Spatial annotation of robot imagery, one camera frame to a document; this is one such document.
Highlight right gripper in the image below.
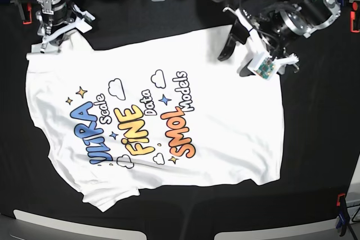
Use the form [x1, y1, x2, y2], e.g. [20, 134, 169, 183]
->
[35, 0, 82, 49]

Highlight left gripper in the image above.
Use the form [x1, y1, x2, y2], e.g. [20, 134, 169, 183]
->
[217, 3, 307, 77]

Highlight white printed t-shirt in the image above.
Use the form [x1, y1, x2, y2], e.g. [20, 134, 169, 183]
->
[26, 26, 284, 212]

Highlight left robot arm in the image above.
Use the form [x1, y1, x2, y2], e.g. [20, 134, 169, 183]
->
[218, 0, 341, 80]

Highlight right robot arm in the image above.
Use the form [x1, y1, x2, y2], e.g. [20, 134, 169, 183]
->
[35, 0, 84, 53]

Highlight orange clamp top left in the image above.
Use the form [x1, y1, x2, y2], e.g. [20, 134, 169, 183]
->
[15, 0, 32, 25]

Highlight black table cloth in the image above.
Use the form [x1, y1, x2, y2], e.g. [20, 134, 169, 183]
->
[1, 4, 359, 239]

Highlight orange clamp top right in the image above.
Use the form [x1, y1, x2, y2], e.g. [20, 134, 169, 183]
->
[350, 1, 359, 33]

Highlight orange blue clamp bottom right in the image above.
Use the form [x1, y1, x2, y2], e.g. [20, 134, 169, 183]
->
[336, 193, 350, 237]

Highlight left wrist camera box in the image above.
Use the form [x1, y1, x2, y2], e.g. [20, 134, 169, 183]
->
[247, 52, 281, 80]

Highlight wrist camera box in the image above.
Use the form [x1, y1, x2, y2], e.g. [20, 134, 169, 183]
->
[76, 11, 96, 33]
[247, 52, 281, 80]

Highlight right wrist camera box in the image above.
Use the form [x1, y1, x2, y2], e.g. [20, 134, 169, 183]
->
[76, 11, 96, 33]

